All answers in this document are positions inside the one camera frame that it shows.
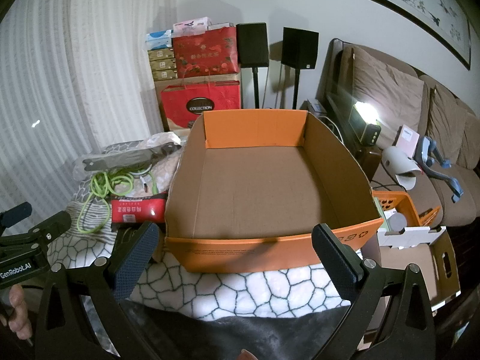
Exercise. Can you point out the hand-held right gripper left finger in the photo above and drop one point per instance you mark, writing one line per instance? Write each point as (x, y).
(135, 262)

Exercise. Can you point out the white web-pattern blanket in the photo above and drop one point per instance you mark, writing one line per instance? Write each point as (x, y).
(232, 288)

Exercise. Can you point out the gold flat box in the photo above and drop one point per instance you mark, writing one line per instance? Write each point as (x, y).
(165, 75)
(163, 65)
(161, 55)

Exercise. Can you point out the black speaker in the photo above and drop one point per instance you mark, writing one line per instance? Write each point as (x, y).
(253, 45)
(300, 48)

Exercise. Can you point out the green portable lantern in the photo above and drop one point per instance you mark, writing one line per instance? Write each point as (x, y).
(365, 127)

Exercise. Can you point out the brown sofa cushion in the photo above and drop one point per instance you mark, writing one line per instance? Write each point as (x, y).
(382, 90)
(446, 127)
(473, 142)

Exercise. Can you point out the black speaker stand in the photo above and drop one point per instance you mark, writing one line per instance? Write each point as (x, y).
(297, 88)
(256, 88)

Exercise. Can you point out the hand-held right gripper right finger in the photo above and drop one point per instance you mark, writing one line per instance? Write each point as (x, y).
(337, 258)

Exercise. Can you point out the blue grey folding holder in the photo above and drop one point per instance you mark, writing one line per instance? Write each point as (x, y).
(427, 150)

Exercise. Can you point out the orange cardboard box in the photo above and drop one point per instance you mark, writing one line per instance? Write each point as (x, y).
(262, 180)

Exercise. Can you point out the brown wooden armrest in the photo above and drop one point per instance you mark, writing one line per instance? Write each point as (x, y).
(369, 161)

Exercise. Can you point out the blue tissue pack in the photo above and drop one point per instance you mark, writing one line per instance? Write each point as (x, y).
(159, 39)

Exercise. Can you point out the white curved plastic shell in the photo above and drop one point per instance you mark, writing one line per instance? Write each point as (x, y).
(397, 163)

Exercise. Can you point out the white curtain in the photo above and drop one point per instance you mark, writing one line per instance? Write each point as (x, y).
(75, 63)

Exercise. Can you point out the crumpled clear plastic bag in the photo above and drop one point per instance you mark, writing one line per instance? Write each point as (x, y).
(159, 138)

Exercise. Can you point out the person's left hand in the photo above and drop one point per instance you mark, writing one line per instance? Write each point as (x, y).
(17, 309)

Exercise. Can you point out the brown sofa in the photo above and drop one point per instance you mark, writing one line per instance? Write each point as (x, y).
(423, 195)

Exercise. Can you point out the orange plastic crate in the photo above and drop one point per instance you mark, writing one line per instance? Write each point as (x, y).
(407, 204)

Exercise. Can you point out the pink flat box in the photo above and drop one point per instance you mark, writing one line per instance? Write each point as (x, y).
(408, 140)

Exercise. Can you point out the pink tissue pack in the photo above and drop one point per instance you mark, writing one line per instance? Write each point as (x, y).
(191, 26)

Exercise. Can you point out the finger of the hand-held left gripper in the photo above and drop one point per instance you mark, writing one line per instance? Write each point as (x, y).
(15, 213)
(52, 225)

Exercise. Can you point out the framed ink painting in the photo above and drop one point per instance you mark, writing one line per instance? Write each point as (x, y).
(412, 0)

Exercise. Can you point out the dark grey fleece blanket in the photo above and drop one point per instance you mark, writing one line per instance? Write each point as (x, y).
(225, 337)

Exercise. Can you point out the clear bag with black item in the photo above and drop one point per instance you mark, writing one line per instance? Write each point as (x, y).
(112, 159)

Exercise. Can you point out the red snack packet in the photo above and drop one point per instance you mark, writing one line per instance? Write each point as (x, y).
(138, 210)

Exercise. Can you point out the white cardboard box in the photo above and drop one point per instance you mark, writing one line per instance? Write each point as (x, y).
(408, 262)

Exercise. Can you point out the white plastic jar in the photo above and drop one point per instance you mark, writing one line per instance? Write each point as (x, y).
(397, 221)

